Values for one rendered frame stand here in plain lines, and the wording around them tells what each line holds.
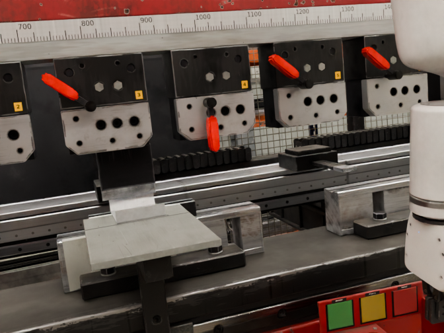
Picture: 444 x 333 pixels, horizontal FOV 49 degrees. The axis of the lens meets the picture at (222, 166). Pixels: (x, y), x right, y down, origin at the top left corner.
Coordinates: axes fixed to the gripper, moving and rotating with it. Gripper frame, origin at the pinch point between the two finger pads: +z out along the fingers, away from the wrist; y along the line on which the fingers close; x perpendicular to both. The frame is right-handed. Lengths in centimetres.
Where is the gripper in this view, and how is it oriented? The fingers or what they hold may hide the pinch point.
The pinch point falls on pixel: (437, 308)
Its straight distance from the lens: 85.0
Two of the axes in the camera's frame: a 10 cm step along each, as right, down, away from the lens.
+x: 9.7, -1.3, 2.1
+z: 0.8, 9.7, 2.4
